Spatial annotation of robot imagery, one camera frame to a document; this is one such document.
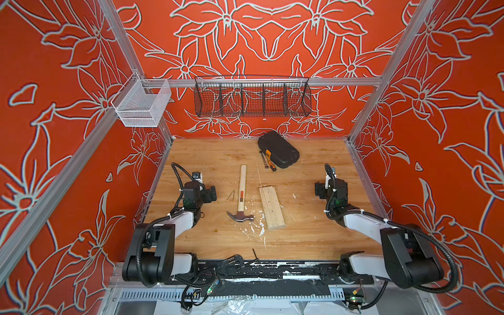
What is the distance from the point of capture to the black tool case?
41.5 inches

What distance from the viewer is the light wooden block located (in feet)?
2.77

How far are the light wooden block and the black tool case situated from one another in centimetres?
17

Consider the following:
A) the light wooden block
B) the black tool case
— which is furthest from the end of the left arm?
the black tool case

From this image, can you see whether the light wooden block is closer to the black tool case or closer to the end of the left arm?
the black tool case
